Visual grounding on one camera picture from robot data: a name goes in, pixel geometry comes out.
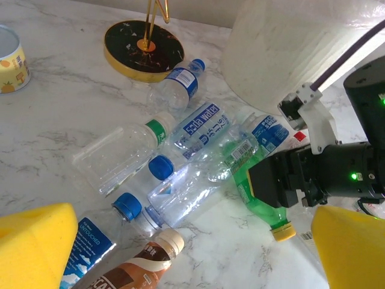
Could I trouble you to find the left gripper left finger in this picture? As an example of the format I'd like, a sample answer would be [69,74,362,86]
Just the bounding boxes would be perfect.
[0,202,79,289]

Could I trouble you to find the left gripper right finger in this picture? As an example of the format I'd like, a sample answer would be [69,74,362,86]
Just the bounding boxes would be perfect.
[310,205,385,289]

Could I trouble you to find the green bottle yellow cap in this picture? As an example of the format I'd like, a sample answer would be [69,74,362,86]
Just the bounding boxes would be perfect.
[221,140,298,243]

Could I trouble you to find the blue Pocari Sweat bottle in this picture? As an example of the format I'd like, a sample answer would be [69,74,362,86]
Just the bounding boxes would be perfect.
[233,111,291,160]

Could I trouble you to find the tall clear plastic bottle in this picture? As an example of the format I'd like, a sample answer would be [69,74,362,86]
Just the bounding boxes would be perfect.
[296,230,324,273]

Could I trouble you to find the red cap clear bottle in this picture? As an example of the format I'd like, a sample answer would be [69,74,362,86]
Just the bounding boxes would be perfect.
[282,129,310,148]

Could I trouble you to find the blue cap mountain label bottle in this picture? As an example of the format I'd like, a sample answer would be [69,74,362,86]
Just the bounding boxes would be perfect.
[60,192,144,289]

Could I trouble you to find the capless clear plastic bottle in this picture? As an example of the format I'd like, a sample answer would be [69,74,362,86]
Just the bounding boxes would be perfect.
[145,156,238,231]

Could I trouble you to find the soda water label clear bottle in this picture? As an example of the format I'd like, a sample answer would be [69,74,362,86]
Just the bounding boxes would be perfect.
[148,101,234,181]

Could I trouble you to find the brown coffee drink bottle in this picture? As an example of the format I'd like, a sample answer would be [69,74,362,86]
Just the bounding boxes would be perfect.
[72,227,186,289]

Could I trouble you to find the small blue label water bottle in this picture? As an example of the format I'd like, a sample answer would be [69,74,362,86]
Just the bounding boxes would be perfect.
[146,58,207,113]

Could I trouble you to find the clear bottle green band cap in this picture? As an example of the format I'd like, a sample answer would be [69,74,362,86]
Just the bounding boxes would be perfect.
[72,111,177,198]

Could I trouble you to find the white plastic bin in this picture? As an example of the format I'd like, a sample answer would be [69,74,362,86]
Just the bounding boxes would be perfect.
[221,0,385,118]

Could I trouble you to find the yellow printed paper cup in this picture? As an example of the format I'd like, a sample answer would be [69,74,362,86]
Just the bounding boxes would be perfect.
[0,25,32,95]

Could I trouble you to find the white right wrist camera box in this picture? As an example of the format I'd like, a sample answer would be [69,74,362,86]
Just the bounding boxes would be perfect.
[276,82,336,156]

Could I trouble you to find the gold wire glass rack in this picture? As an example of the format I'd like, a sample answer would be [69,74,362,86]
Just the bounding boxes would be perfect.
[103,0,186,84]

